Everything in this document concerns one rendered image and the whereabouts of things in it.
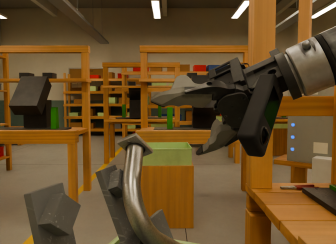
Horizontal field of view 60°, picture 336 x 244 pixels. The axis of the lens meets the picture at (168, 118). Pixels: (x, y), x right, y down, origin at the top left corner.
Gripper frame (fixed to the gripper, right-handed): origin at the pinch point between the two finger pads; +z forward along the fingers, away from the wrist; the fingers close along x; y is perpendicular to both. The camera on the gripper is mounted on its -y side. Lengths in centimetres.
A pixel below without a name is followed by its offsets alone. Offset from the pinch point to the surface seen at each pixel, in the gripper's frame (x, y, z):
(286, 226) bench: -59, 8, -4
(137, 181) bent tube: 0.0, -7.1, 6.8
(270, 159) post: -75, 44, -2
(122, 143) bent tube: 2.0, 0.5, 9.4
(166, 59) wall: -461, 885, 306
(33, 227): 13.0, -19.2, 9.6
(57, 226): 12.0, -19.3, 7.0
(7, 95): -96, 360, 399
